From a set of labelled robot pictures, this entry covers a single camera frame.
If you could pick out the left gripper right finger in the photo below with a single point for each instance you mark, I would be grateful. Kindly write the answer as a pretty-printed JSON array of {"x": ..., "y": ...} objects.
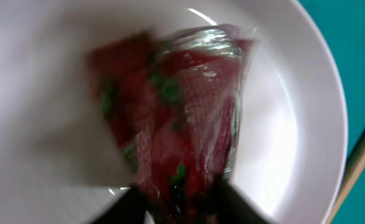
[{"x": 231, "y": 208}]

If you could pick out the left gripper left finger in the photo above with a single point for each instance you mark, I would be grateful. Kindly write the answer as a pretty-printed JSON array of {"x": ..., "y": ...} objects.
[{"x": 130, "y": 208}]

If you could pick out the red snack wrapper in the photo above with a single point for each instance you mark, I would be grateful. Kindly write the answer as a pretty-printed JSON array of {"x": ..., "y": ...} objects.
[{"x": 173, "y": 107}]

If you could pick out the large white plate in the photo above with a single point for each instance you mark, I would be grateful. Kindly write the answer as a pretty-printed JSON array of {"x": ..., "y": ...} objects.
[{"x": 58, "y": 163}]

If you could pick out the left wooden chopstick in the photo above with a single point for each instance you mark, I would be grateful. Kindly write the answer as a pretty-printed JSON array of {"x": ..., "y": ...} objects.
[{"x": 354, "y": 168}]

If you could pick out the teal plastic tray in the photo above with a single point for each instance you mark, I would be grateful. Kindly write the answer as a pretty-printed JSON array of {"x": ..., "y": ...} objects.
[{"x": 342, "y": 23}]

